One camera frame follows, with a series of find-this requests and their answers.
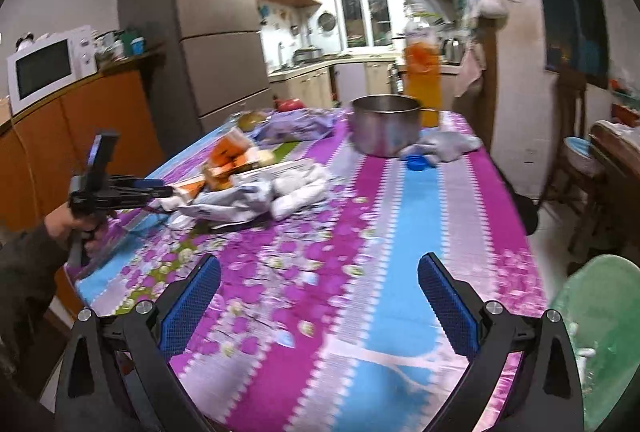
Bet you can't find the grey refrigerator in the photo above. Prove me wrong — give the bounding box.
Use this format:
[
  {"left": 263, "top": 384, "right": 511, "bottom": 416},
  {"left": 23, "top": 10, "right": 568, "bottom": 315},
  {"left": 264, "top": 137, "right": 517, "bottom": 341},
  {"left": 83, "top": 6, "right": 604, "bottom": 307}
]
[{"left": 116, "top": 0, "right": 271, "bottom": 133}]

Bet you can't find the floral purple tablecloth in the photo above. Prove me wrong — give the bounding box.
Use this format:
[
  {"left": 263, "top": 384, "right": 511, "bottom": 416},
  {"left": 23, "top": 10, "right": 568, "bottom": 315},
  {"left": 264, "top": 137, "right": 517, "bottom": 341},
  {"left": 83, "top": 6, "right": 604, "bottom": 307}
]
[{"left": 75, "top": 107, "right": 548, "bottom": 432}]

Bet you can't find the steel pot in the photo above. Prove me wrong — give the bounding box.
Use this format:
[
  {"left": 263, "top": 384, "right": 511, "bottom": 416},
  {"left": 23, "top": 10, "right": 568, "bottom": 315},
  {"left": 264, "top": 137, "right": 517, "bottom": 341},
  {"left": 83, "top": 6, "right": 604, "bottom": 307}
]
[{"left": 348, "top": 95, "right": 423, "bottom": 158}]

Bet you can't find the white printed plastic bag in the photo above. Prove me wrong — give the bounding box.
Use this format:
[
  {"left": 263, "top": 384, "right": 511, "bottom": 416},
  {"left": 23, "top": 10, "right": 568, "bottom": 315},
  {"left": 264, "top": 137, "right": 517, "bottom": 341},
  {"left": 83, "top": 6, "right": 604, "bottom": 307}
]
[{"left": 177, "top": 179, "right": 281, "bottom": 225}]

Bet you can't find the kitchen window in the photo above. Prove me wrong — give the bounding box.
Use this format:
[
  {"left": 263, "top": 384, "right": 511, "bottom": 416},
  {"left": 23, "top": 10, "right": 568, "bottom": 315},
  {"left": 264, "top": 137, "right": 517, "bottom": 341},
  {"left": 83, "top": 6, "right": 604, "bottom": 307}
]
[{"left": 330, "top": 0, "right": 393, "bottom": 48}]

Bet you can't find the red plastic basin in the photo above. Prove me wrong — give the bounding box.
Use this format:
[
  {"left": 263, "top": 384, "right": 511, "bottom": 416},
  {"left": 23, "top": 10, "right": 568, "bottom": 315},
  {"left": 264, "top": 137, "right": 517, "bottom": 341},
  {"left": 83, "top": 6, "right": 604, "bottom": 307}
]
[{"left": 607, "top": 77, "right": 640, "bottom": 128}]

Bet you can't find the white plastic sheet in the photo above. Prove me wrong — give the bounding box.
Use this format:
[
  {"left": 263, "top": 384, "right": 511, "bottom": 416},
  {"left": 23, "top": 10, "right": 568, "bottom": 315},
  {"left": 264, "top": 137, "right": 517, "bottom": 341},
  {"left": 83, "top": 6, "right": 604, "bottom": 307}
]
[{"left": 595, "top": 119, "right": 640, "bottom": 143}]

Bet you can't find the pink towel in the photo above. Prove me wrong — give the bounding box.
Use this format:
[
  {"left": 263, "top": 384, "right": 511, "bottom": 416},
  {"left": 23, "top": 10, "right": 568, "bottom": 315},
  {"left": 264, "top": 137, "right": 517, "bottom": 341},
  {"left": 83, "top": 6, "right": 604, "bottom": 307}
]
[{"left": 455, "top": 45, "right": 486, "bottom": 98}]

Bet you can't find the purple plastic bag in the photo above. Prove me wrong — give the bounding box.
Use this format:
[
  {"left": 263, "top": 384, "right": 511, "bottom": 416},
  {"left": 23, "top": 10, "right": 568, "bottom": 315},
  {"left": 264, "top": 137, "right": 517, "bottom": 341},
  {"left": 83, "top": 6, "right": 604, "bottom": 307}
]
[{"left": 252, "top": 107, "right": 351, "bottom": 145}]

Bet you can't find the white hanging plastic bag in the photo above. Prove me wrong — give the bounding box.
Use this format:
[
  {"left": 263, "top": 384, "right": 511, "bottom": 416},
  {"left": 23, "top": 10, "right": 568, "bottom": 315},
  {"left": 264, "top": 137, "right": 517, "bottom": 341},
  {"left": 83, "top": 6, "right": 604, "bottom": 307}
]
[{"left": 477, "top": 0, "right": 511, "bottom": 18}]

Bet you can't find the person's left hand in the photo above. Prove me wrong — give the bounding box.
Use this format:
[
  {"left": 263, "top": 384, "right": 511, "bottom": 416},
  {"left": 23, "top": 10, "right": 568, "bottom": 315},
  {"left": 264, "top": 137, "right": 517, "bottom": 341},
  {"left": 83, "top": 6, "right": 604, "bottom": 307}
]
[{"left": 44, "top": 202, "right": 108, "bottom": 255}]

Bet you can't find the white microwave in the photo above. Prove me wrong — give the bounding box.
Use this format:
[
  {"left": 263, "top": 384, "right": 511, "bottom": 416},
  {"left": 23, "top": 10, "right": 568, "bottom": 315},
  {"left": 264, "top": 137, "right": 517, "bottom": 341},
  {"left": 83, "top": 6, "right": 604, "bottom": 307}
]
[{"left": 6, "top": 26, "right": 98, "bottom": 115}]

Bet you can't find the wooden chair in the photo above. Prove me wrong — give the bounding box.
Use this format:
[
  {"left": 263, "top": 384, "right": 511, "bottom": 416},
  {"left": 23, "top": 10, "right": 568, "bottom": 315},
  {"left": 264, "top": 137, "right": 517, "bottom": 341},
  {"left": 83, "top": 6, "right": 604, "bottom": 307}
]
[{"left": 542, "top": 67, "right": 591, "bottom": 208}]

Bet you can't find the orange juice bottle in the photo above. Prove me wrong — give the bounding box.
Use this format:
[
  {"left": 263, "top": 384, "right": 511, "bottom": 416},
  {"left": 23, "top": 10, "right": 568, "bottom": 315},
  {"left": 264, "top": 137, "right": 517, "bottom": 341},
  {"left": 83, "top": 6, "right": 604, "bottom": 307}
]
[{"left": 402, "top": 4, "right": 443, "bottom": 128}]

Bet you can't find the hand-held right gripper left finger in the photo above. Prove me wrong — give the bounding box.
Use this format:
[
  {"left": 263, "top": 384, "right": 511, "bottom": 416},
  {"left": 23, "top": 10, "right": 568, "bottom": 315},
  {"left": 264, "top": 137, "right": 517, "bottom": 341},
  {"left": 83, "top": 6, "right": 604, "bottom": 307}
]
[{"left": 54, "top": 253, "right": 223, "bottom": 432}]

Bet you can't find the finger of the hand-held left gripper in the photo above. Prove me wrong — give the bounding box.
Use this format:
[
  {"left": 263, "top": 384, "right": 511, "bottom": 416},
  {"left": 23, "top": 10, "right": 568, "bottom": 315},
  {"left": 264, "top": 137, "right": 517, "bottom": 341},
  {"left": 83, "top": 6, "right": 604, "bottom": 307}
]
[
  {"left": 119, "top": 179, "right": 167, "bottom": 194},
  {"left": 117, "top": 194, "right": 177, "bottom": 213}
]

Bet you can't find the dark wooden table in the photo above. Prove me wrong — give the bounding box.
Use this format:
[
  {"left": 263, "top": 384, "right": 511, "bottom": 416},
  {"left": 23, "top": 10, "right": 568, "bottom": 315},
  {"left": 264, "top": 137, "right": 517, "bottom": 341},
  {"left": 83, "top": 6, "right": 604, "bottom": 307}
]
[{"left": 587, "top": 119, "right": 640, "bottom": 258}]

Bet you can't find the yellow pear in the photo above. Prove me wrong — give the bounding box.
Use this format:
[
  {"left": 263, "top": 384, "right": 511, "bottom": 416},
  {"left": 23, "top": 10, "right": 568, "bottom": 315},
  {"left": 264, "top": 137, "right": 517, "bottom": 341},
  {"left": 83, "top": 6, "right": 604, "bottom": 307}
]
[{"left": 236, "top": 111, "right": 268, "bottom": 133}]

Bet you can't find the dark wall poster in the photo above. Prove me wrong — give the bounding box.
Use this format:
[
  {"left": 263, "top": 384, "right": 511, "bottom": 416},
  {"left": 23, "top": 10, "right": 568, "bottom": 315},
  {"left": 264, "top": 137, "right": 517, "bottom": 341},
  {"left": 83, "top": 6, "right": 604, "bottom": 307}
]
[{"left": 527, "top": 0, "right": 611, "bottom": 88}]

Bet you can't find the kitchen counter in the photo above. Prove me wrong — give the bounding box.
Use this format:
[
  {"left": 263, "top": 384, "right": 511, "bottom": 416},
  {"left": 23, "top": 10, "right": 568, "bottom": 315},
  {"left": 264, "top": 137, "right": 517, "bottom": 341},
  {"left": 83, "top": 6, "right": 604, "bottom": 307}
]
[{"left": 267, "top": 55, "right": 401, "bottom": 110}]

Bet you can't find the green trash bin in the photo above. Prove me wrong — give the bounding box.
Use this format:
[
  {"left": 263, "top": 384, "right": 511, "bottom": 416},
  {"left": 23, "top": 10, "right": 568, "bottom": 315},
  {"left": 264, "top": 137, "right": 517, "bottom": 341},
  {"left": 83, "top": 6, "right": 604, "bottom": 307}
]
[{"left": 547, "top": 255, "right": 640, "bottom": 432}]

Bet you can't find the black cloth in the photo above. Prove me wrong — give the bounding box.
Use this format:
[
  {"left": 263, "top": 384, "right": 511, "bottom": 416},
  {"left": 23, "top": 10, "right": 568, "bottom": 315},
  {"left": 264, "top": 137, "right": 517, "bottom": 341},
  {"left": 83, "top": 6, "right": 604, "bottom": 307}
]
[{"left": 510, "top": 192, "right": 541, "bottom": 238}]

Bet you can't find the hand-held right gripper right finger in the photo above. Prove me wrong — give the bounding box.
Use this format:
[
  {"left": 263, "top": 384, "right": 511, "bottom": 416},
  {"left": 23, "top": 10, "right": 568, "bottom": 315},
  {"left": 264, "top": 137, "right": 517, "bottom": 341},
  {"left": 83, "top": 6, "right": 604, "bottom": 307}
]
[{"left": 416, "top": 252, "right": 586, "bottom": 432}]

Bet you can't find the blue basin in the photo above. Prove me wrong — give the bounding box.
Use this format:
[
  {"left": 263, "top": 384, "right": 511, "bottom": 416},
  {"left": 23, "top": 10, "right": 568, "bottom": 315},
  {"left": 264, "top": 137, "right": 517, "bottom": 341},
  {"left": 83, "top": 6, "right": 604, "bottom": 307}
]
[{"left": 564, "top": 136, "right": 603, "bottom": 178}]

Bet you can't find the orange snack packet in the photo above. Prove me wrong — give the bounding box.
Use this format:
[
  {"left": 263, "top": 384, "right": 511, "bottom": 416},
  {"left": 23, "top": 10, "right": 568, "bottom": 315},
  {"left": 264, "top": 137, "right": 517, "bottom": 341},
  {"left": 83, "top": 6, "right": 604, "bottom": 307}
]
[{"left": 202, "top": 127, "right": 261, "bottom": 190}]

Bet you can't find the white crumpled plastic bag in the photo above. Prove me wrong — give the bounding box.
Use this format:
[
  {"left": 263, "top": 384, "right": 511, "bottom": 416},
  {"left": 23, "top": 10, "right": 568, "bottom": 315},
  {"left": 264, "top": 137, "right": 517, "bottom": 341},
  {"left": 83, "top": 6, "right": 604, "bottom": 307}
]
[{"left": 270, "top": 162, "right": 331, "bottom": 220}]

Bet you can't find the wooden cabinet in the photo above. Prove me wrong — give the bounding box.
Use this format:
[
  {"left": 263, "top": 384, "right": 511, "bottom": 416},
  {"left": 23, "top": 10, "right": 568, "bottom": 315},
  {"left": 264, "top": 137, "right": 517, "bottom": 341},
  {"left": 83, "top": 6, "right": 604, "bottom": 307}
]
[{"left": 0, "top": 52, "right": 168, "bottom": 328}]

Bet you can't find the grey cloth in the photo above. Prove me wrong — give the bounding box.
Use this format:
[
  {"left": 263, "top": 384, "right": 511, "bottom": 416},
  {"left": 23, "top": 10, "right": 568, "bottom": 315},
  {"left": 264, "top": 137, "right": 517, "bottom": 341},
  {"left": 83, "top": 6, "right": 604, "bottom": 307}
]
[{"left": 400, "top": 129, "right": 483, "bottom": 163}]

